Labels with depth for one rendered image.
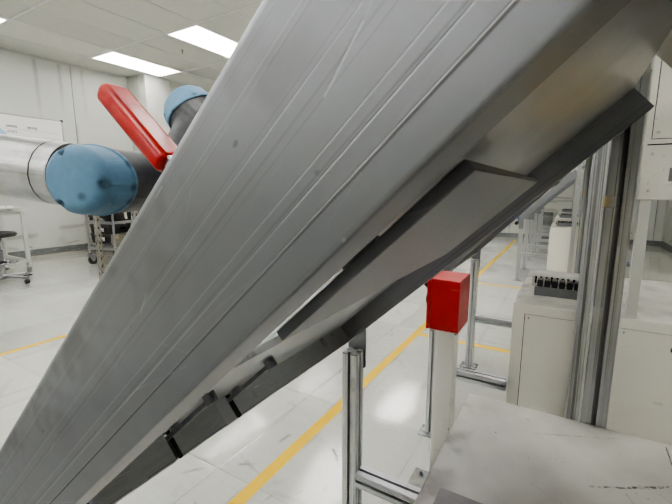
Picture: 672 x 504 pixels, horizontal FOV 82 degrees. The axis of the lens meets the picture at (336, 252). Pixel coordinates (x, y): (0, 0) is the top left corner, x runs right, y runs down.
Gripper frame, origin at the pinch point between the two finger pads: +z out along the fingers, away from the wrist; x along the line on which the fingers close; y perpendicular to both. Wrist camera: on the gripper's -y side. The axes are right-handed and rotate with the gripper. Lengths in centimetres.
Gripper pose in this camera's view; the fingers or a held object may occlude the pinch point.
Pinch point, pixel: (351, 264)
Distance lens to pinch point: 46.7
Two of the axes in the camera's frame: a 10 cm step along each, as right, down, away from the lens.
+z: 7.2, 6.1, -3.3
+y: 4.7, -7.8, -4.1
